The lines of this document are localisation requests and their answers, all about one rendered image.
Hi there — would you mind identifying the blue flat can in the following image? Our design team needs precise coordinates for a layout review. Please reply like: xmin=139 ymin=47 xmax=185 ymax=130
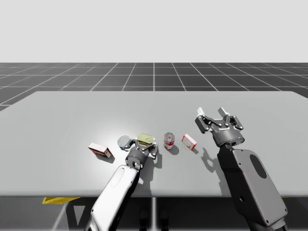
xmin=117 ymin=135 xmax=132 ymax=151

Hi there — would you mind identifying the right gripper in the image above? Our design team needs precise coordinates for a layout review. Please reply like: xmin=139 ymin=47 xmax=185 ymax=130
xmin=194 ymin=107 xmax=245 ymax=148

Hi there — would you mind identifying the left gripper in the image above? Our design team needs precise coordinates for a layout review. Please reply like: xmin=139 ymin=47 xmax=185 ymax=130
xmin=123 ymin=138 xmax=160 ymax=170

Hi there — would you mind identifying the red and white can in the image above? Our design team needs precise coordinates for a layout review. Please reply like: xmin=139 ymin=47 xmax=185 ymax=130
xmin=164 ymin=132 xmax=176 ymax=150

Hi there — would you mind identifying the red and white carton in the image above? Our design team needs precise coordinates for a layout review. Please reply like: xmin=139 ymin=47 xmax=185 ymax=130
xmin=181 ymin=133 xmax=198 ymax=151

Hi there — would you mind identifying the green and blue rectangular can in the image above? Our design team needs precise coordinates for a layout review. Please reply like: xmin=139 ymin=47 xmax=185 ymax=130
xmin=137 ymin=132 xmax=155 ymax=146

